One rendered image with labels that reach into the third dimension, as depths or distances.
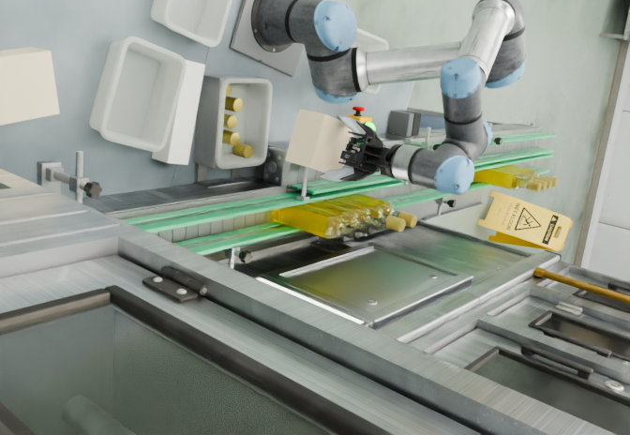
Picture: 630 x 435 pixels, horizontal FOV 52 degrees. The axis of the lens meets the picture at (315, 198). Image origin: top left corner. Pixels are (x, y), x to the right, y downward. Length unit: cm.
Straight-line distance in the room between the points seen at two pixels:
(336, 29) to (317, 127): 30
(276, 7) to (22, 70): 68
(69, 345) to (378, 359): 24
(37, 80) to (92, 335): 84
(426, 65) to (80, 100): 82
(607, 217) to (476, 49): 630
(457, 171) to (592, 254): 650
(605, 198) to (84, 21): 664
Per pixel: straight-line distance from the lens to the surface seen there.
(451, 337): 151
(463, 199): 268
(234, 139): 167
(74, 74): 146
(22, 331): 57
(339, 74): 169
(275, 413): 46
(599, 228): 765
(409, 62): 168
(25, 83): 133
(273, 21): 172
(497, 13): 153
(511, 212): 509
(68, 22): 145
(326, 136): 144
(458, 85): 127
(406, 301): 156
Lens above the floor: 200
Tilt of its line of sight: 37 degrees down
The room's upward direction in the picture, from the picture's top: 107 degrees clockwise
